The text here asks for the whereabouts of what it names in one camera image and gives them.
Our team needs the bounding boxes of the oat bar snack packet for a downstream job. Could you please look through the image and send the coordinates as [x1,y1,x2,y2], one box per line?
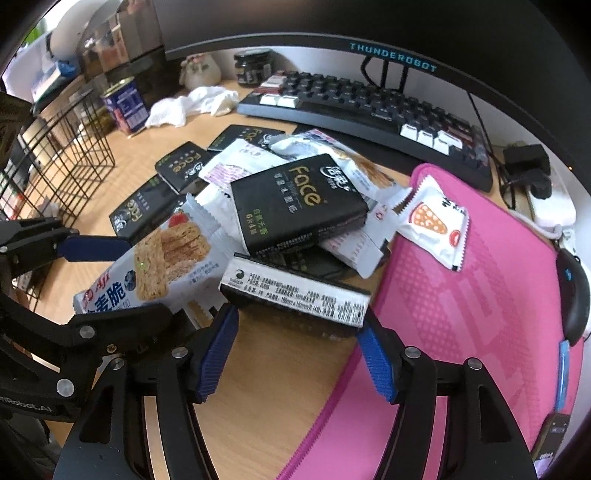
[73,208,234,321]

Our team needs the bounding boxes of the blue tissue box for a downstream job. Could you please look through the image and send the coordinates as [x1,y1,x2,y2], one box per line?
[100,78,148,136]

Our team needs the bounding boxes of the black power adapter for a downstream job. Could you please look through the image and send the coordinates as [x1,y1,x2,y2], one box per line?
[501,144,553,195]

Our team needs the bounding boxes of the black tissue pack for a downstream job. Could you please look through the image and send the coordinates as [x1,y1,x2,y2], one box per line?
[229,154,370,257]
[219,252,372,342]
[109,175,190,245]
[154,142,208,195]
[206,124,286,153]

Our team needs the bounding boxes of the pink mouse pad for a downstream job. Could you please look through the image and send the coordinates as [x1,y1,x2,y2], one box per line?
[276,162,583,480]

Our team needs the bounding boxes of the black computer monitor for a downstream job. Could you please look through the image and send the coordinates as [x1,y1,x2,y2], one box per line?
[154,0,591,183]

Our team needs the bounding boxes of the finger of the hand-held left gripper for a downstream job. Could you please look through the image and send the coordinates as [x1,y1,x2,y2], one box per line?
[0,217,137,278]
[0,302,200,408]

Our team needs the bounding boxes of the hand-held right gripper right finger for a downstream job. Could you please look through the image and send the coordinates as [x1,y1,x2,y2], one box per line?
[356,309,540,480]

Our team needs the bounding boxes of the black computer mouse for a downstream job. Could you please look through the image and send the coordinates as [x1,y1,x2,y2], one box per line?
[554,249,591,348]

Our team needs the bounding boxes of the small pizza print packet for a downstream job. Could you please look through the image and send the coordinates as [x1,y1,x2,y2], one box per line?
[394,176,472,273]

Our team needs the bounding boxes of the black jar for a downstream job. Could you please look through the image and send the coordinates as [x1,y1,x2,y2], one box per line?
[233,51,274,88]

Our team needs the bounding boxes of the white power strip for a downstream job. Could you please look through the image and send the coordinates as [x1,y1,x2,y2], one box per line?
[526,184,578,232]

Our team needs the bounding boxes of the cardboard boxes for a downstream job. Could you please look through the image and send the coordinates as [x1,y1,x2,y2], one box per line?
[81,7,165,79]

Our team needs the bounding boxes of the crumpled white tissues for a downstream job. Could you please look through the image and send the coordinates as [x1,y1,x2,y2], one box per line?
[145,85,241,129]

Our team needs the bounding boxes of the white snack packet red print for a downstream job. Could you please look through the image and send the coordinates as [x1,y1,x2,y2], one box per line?
[203,138,289,197]

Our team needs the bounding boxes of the beige plush toy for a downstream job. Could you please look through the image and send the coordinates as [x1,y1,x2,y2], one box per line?
[179,53,222,88]

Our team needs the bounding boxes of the dark small box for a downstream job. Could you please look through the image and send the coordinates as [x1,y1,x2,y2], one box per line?
[531,413,574,468]

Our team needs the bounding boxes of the black keyboard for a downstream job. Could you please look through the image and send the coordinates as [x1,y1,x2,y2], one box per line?
[236,69,495,193]

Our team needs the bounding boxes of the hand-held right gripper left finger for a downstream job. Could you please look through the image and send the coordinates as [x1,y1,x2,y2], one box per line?
[53,302,241,480]

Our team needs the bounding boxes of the black wire basket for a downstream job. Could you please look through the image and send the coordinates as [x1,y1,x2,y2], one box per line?
[0,88,116,301]

